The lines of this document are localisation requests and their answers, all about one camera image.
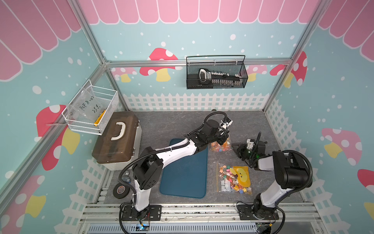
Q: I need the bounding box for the aluminium rail front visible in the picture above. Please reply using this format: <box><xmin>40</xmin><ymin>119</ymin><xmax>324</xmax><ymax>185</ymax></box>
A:
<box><xmin>79</xmin><ymin>202</ymin><xmax>322</xmax><ymax>224</ymax></box>

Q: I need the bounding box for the black wire mesh basket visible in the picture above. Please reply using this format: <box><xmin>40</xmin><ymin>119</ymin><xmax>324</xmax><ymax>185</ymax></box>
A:
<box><xmin>186</xmin><ymin>55</ymin><xmax>248</xmax><ymax>89</ymax></box>

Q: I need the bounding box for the tool in black basket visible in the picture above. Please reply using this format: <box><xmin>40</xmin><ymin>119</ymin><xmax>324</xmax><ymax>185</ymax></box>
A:
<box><xmin>198</xmin><ymin>68</ymin><xmax>243</xmax><ymax>87</ymax></box>

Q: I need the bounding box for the brown lid storage box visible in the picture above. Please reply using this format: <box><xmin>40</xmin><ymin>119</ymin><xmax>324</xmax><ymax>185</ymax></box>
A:
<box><xmin>92</xmin><ymin>111</ymin><xmax>142</xmax><ymax>171</ymax></box>

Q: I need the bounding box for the yellow item in white basket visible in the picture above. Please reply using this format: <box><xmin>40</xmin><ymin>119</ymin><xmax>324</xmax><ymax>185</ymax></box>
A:
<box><xmin>94</xmin><ymin>110</ymin><xmax>106</xmax><ymax>126</ymax></box>

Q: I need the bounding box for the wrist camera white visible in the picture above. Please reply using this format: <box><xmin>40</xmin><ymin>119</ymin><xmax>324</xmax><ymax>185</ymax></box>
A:
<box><xmin>246</xmin><ymin>139</ymin><xmax>255</xmax><ymax>151</ymax></box>
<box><xmin>221</xmin><ymin>117</ymin><xmax>233</xmax><ymax>129</ymax></box>

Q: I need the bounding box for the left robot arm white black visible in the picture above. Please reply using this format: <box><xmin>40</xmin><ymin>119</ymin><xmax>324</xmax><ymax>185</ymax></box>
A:
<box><xmin>118</xmin><ymin>117</ymin><xmax>232</xmax><ymax>212</ymax></box>

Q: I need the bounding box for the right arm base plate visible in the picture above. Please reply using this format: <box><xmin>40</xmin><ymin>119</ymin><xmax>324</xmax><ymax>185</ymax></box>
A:
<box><xmin>237</xmin><ymin>203</ymin><xmax>279</xmax><ymax>221</ymax></box>

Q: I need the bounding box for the teal plastic tray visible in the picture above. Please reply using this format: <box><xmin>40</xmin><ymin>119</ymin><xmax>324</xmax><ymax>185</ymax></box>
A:
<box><xmin>159</xmin><ymin>149</ymin><xmax>208</xmax><ymax>199</ymax></box>

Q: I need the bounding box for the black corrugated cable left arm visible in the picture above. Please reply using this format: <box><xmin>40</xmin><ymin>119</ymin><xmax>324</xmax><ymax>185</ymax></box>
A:
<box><xmin>117</xmin><ymin>111</ymin><xmax>228</xmax><ymax>188</ymax></box>

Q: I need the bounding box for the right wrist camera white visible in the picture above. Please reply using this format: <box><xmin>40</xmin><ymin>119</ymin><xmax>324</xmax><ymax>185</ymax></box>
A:
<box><xmin>246</xmin><ymin>139</ymin><xmax>255</xmax><ymax>151</ymax></box>

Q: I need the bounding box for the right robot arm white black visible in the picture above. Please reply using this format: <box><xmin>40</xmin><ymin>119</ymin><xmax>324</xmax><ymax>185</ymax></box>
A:
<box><xmin>232</xmin><ymin>139</ymin><xmax>313</xmax><ymax>219</ymax></box>

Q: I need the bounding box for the white wire basket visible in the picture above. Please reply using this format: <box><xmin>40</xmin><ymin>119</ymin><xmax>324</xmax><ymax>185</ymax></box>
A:
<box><xmin>62</xmin><ymin>80</ymin><xmax>119</xmax><ymax>136</ymax></box>

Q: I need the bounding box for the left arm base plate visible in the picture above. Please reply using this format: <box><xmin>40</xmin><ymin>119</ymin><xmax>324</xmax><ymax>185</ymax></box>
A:
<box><xmin>121</xmin><ymin>204</ymin><xmax>162</xmax><ymax>221</ymax></box>

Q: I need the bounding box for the black tape roll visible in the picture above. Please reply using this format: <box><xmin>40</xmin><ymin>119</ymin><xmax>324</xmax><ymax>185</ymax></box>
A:
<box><xmin>113</xmin><ymin>183</ymin><xmax>131</xmax><ymax>199</ymax></box>

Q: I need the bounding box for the candy ziploc bag yellow label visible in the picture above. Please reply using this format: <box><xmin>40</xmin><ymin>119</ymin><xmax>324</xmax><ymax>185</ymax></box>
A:
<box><xmin>216</xmin><ymin>163</ymin><xmax>252</xmax><ymax>195</ymax></box>

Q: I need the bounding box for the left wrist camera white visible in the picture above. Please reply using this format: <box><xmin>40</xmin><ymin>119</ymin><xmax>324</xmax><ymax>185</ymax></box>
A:
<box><xmin>221</xmin><ymin>117</ymin><xmax>233</xmax><ymax>129</ymax></box>

